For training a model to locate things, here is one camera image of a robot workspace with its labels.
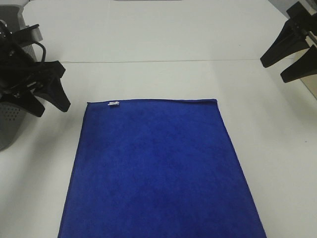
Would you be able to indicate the blue microfiber towel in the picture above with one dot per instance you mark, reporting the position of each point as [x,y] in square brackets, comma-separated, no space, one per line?
[157,169]

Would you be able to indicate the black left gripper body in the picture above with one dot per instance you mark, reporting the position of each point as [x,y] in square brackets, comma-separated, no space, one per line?
[19,72]

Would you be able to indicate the grey perforated plastic basket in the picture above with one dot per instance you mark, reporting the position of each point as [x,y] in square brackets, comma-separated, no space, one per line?
[11,117]

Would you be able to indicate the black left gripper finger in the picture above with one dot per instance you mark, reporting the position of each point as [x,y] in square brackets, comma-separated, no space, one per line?
[27,102]
[52,91]

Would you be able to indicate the beige box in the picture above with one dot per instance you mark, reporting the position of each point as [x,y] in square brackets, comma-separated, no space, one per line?
[309,81]

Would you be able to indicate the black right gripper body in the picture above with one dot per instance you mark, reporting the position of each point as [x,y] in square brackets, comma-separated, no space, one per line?
[301,25]

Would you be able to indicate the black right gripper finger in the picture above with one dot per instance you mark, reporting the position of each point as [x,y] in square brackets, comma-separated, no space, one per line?
[304,66]
[279,49]

